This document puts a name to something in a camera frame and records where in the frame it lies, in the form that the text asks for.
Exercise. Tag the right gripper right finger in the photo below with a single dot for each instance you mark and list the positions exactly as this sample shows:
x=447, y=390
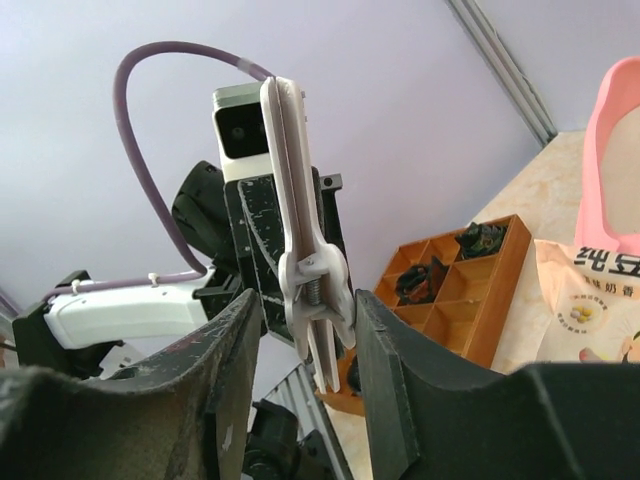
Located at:
x=431, y=414

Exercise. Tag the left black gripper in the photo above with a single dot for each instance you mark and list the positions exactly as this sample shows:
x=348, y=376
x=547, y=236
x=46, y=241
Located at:
x=257, y=232

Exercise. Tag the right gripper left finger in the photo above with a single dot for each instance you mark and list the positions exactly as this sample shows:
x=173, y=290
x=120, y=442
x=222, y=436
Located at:
x=181, y=413

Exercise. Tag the beige cat litter bag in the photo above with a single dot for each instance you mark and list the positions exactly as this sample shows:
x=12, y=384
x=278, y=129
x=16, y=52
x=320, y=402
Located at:
x=572, y=304

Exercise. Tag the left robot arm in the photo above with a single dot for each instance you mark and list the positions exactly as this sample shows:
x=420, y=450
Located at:
x=83, y=324

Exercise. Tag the pink litter box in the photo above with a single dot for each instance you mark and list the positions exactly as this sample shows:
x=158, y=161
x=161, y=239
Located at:
x=618, y=95

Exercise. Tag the orange compartment tray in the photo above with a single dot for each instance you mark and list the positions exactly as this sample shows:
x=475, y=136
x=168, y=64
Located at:
x=460, y=304

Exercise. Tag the black part in tray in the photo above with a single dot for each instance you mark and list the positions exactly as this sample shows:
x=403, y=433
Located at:
x=480, y=239

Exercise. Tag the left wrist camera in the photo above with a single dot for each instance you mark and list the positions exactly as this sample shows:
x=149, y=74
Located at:
x=238, y=122

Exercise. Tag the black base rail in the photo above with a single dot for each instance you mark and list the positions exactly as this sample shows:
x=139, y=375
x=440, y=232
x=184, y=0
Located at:
x=290, y=435

